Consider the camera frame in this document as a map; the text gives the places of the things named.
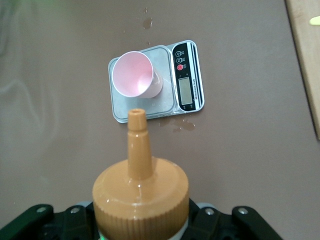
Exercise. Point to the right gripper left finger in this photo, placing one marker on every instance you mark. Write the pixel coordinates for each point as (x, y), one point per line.
(32, 225)

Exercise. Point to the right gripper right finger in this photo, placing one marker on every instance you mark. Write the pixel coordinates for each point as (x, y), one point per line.
(225, 225)

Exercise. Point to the sauce bottle with orange cap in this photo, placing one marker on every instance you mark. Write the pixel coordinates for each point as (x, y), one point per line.
(140, 195)

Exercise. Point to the pink plastic cup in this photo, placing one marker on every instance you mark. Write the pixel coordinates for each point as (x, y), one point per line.
(132, 75)

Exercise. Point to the silver digital kitchen scale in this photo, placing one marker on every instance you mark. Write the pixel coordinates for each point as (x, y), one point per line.
(186, 75)

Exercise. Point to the yellow plastic knife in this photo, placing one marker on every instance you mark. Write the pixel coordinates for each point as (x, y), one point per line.
(315, 20)

